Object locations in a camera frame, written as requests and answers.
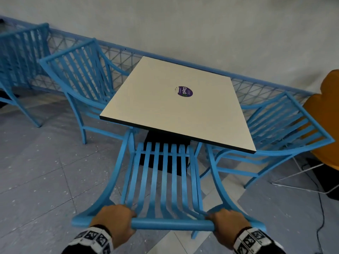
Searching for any black floor cable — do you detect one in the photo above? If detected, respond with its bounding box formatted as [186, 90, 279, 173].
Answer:
[302, 161, 326, 254]

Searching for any orange chair with wire legs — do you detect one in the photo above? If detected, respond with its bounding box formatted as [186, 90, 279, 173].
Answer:
[271, 69, 339, 195]

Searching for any person's left hand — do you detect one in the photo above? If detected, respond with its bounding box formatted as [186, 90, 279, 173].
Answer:
[90, 204, 137, 249]

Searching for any black wristband with marker tags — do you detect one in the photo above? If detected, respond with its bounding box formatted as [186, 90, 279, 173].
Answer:
[61, 224, 114, 254]
[233, 226, 286, 254]

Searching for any person's right hand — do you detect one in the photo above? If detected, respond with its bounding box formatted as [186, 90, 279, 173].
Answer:
[206, 208, 251, 250]

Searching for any blue mesh railing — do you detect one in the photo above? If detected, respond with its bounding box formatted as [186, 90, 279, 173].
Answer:
[0, 16, 316, 106]

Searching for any blue slatted metal chair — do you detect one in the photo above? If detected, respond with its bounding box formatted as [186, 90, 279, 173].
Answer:
[38, 37, 138, 145]
[0, 23, 51, 128]
[71, 128, 267, 240]
[197, 91, 335, 189]

